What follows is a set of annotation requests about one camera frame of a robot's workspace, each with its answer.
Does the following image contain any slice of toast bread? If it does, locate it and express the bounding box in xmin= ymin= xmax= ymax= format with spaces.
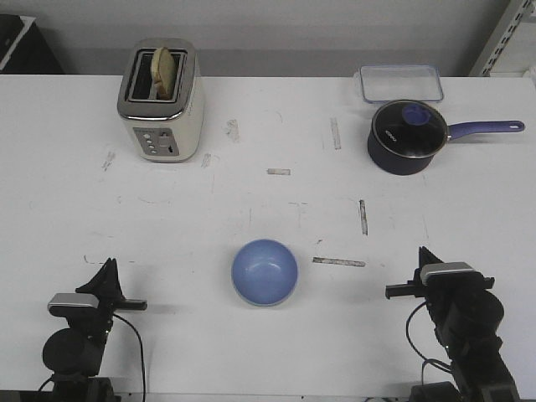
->
xmin=150 ymin=47 xmax=176 ymax=100

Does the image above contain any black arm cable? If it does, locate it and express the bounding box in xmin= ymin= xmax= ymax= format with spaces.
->
xmin=405 ymin=301 xmax=456 ymax=386
xmin=111 ymin=313 xmax=147 ymax=402

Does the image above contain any clear plastic food container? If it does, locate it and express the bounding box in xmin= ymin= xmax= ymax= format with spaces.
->
xmin=353 ymin=64 xmax=444 ymax=104

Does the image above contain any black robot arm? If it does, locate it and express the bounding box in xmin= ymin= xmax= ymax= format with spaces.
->
xmin=42 ymin=258 xmax=147 ymax=401
xmin=121 ymin=244 xmax=500 ymax=396

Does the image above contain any cream two-slot toaster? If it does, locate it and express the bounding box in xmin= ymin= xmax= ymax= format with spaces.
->
xmin=117 ymin=38 xmax=204 ymax=162

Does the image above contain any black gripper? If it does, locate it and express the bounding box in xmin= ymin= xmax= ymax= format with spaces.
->
xmin=385 ymin=246 xmax=494 ymax=329
xmin=66 ymin=258 xmax=147 ymax=339

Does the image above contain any dark blue saucepan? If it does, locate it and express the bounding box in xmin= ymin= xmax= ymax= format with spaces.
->
xmin=367 ymin=120 xmax=525 ymax=176

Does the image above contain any glass pot lid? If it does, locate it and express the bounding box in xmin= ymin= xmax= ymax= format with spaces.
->
xmin=372 ymin=100 xmax=447 ymax=158

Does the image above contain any green bowl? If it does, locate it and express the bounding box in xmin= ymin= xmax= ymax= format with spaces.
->
xmin=240 ymin=282 xmax=298 ymax=307

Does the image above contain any black box in corner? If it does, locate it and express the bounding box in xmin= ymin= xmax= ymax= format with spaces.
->
xmin=1 ymin=13 xmax=64 ymax=75

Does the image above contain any white metal shelf upright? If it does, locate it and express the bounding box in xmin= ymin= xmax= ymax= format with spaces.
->
xmin=468 ymin=1 xmax=535 ymax=78

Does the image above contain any blue bowl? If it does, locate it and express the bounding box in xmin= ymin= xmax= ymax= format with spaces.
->
xmin=231 ymin=239 xmax=298 ymax=307

